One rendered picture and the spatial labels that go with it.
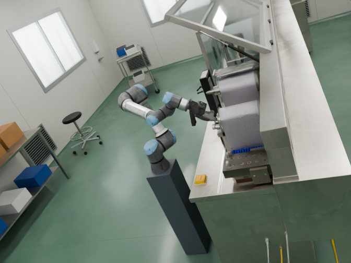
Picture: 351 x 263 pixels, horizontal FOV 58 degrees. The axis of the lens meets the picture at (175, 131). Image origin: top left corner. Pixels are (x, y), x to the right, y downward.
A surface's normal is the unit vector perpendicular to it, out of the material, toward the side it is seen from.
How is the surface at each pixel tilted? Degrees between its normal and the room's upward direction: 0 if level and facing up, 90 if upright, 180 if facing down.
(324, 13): 90
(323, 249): 0
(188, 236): 90
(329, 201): 90
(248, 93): 92
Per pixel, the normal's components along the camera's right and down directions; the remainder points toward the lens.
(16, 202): 0.92, -0.20
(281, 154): -0.22, 0.54
